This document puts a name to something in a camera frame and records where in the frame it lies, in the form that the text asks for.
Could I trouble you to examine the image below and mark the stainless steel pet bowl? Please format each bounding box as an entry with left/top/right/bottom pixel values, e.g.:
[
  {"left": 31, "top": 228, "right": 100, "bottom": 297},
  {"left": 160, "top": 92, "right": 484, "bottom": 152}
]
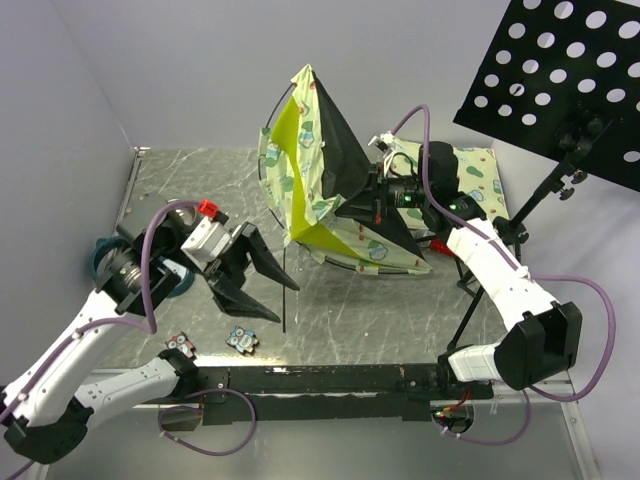
[{"left": 174, "top": 206, "right": 198, "bottom": 228}]

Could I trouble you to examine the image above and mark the red glitter microphone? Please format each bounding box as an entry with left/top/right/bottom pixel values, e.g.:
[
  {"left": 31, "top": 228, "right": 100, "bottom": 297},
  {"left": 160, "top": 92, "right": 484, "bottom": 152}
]
[{"left": 429, "top": 238, "right": 456, "bottom": 258}]

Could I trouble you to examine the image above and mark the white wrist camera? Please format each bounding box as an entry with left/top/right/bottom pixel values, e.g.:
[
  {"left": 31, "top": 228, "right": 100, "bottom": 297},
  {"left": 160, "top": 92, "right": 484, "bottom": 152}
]
[
  {"left": 181, "top": 199, "right": 232, "bottom": 270},
  {"left": 368, "top": 132, "right": 405, "bottom": 176}
]

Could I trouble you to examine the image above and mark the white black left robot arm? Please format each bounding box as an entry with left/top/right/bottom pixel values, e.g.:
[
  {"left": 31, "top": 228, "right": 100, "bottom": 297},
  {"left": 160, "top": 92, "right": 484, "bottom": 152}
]
[{"left": 1, "top": 194, "right": 296, "bottom": 465}]

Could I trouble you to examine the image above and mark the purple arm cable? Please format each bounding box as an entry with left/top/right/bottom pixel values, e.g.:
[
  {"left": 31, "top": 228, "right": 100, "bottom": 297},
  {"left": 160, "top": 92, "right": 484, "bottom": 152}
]
[
  {"left": 389, "top": 104, "right": 617, "bottom": 446},
  {"left": 0, "top": 199, "right": 257, "bottom": 480}
]

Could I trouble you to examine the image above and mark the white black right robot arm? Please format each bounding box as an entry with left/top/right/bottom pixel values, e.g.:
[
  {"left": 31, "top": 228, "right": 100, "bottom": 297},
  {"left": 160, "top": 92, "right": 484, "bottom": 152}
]
[{"left": 336, "top": 134, "right": 582, "bottom": 399}]

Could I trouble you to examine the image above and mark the black music stand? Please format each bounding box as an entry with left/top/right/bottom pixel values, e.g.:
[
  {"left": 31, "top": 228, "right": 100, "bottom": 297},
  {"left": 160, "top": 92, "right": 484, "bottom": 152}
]
[{"left": 414, "top": 0, "right": 640, "bottom": 351}]

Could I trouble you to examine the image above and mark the green patterned pet tent fabric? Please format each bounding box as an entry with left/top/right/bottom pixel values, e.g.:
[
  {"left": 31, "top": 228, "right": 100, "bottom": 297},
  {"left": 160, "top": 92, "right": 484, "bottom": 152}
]
[{"left": 272, "top": 65, "right": 430, "bottom": 268}]

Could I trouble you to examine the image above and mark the red owl puzzle piece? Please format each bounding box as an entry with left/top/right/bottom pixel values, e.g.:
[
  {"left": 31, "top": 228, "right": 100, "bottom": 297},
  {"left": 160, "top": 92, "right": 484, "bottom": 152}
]
[{"left": 165, "top": 331, "right": 196, "bottom": 358}]

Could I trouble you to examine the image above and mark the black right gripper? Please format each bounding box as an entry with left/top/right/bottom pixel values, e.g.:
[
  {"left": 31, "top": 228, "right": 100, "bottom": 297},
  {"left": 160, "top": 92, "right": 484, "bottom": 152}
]
[{"left": 336, "top": 162, "right": 433, "bottom": 224}]

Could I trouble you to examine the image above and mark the teal double pet bowl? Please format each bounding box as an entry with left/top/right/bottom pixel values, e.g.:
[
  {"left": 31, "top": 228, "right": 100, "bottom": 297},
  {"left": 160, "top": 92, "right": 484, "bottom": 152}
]
[{"left": 90, "top": 237, "right": 195, "bottom": 300}]

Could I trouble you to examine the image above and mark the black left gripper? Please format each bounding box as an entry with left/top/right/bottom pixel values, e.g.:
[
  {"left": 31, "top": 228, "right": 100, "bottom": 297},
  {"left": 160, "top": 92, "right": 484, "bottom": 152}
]
[{"left": 159, "top": 221, "right": 300, "bottom": 321}]

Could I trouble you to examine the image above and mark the black tent pole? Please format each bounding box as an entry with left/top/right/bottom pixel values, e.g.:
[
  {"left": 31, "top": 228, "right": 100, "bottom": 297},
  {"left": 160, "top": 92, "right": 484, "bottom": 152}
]
[
  {"left": 298, "top": 243, "right": 433, "bottom": 276},
  {"left": 257, "top": 82, "right": 294, "bottom": 335}
]

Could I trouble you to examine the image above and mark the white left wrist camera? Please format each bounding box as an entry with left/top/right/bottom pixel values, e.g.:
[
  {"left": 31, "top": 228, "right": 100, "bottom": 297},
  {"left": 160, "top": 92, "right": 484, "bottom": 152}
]
[{"left": 181, "top": 199, "right": 232, "bottom": 270}]

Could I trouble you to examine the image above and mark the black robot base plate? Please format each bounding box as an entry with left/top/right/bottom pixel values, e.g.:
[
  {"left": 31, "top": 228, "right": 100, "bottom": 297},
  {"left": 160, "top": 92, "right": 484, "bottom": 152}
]
[{"left": 183, "top": 363, "right": 494, "bottom": 422}]

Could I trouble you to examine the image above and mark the blue owl puzzle piece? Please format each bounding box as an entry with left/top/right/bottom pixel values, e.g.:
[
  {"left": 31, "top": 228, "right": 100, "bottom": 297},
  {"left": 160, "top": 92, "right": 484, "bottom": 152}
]
[{"left": 226, "top": 326, "right": 260, "bottom": 355}]

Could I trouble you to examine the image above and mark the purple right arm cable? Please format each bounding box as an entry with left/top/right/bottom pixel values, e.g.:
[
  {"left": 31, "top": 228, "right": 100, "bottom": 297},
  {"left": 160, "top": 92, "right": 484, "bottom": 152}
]
[{"left": 389, "top": 104, "right": 617, "bottom": 446}]

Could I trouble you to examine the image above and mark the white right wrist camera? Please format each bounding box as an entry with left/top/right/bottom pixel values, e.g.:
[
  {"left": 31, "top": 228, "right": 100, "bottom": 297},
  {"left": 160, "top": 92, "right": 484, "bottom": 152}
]
[{"left": 368, "top": 132, "right": 405, "bottom": 176}]

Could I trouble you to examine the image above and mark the green patterned tent mat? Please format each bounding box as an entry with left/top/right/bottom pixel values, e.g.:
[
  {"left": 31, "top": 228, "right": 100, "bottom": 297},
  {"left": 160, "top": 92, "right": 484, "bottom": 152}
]
[{"left": 391, "top": 140, "right": 510, "bottom": 221}]

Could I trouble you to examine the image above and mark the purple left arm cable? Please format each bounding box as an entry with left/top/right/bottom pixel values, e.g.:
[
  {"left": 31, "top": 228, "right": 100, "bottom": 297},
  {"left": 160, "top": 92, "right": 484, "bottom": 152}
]
[{"left": 0, "top": 199, "right": 257, "bottom": 480}]

